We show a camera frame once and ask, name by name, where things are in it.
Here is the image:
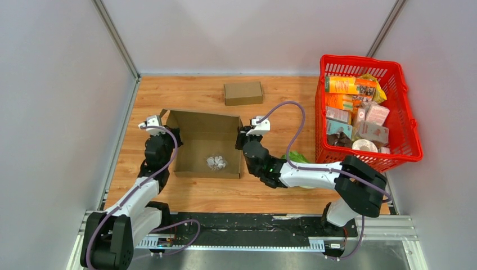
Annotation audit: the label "teal box package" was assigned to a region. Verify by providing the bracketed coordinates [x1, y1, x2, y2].
[326, 119, 353, 139]

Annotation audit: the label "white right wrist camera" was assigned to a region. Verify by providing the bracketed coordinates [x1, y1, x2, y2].
[247, 116, 271, 136]

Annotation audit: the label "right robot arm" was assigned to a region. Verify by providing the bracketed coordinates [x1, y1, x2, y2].
[236, 126, 387, 236]

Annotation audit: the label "yellow snack bag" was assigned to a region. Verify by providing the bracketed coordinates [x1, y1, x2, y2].
[359, 74, 388, 104]

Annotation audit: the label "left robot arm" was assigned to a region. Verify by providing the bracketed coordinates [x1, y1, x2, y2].
[80, 126, 183, 269]

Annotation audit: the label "aluminium frame post right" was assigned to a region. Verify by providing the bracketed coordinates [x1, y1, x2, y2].
[366, 0, 407, 58]

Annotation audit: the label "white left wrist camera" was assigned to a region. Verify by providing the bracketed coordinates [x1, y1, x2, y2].
[138, 115, 163, 132]

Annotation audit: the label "brown cardboard sheet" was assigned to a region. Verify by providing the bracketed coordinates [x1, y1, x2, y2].
[159, 109, 242, 179]

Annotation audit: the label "brown cardboard box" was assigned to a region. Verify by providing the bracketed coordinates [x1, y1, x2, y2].
[224, 82, 264, 106]

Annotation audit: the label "brown chocolate package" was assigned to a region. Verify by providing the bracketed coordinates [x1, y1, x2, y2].
[327, 132, 353, 149]

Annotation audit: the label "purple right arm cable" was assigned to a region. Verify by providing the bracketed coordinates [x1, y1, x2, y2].
[255, 100, 392, 260]

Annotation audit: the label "aluminium frame post left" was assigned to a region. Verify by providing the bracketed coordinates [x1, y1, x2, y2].
[92, 0, 141, 81]

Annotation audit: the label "green lettuce head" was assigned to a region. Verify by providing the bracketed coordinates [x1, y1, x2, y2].
[281, 150, 311, 164]

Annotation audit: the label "aluminium frame post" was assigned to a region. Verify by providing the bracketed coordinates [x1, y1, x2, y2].
[92, 0, 141, 81]
[366, 0, 407, 58]

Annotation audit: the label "white tape roll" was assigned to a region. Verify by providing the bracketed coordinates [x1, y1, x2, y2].
[352, 139, 378, 152]

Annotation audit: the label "clear bag white parts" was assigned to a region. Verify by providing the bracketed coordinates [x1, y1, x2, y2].
[206, 155, 228, 170]

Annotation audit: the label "pink white package lower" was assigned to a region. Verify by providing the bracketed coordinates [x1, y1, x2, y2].
[354, 121, 389, 145]

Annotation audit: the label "pink snack package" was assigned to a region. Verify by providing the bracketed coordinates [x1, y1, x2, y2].
[365, 104, 390, 126]

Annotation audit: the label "orange sponge pack lower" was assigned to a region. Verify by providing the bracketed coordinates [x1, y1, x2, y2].
[325, 93, 354, 111]

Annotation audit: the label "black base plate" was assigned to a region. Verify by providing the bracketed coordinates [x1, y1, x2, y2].
[134, 212, 358, 249]

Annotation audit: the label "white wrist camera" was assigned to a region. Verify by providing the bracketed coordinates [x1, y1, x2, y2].
[138, 115, 163, 132]
[247, 116, 271, 136]

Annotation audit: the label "red plastic basket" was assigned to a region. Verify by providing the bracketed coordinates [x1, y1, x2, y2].
[315, 55, 423, 172]

